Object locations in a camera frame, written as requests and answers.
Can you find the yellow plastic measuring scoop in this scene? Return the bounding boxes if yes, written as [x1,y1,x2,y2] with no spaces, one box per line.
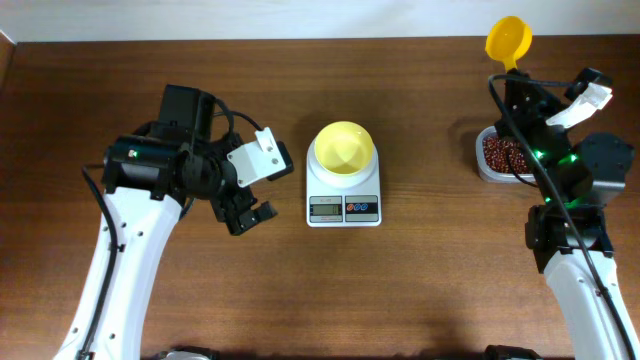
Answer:
[485,16,533,72]

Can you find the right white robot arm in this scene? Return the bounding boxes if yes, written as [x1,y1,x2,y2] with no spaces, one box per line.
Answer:
[488,68,639,359]

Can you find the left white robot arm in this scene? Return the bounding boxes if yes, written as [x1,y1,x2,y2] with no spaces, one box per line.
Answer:
[56,85,293,359]

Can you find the white digital kitchen scale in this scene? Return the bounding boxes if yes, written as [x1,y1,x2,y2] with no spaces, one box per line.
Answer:
[306,139,382,228]

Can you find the pale yellow plastic bowl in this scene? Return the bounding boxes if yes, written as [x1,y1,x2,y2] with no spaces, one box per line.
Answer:
[313,121,374,176]

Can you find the red adzuki beans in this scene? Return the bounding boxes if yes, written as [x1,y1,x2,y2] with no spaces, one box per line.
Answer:
[482,135,531,175]

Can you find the clear plastic food container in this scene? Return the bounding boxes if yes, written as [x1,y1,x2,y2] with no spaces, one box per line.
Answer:
[475,126,535,184]

